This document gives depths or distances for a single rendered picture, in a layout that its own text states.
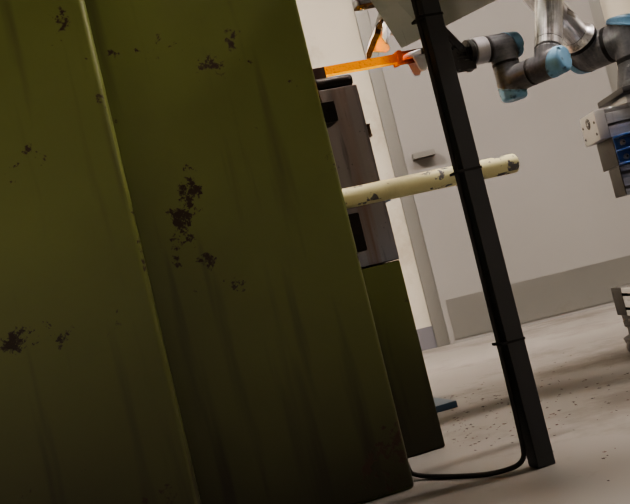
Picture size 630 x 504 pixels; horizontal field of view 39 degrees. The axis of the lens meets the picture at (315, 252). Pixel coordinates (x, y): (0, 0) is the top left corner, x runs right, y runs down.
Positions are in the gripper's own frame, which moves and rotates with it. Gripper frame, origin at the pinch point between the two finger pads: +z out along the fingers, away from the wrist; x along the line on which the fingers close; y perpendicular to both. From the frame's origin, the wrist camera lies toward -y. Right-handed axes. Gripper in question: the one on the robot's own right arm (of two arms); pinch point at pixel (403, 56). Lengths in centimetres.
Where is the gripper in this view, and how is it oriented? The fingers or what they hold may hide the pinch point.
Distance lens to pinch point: 247.5
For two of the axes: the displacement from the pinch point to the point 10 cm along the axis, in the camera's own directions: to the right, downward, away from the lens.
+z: -9.3, 2.2, -2.9
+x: -2.7, 1.1, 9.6
